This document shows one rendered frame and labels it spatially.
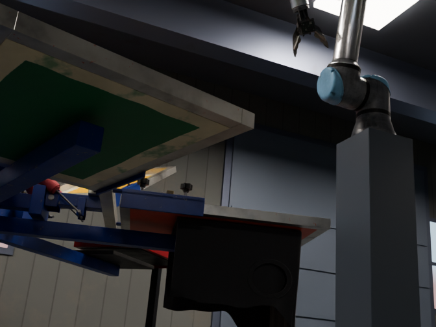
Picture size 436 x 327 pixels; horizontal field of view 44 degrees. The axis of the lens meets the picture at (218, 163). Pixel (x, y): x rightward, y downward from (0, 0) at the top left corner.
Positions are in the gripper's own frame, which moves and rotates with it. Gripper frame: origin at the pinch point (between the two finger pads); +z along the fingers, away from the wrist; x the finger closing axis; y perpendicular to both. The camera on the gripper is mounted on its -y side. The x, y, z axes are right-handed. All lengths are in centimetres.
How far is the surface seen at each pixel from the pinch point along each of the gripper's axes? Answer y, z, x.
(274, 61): -186, -11, -5
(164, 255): -71, 90, -106
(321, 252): -284, 176, -1
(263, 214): 49, 55, -38
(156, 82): 140, 4, -49
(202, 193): -256, 85, -96
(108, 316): -176, 153, -188
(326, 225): 46, 65, -16
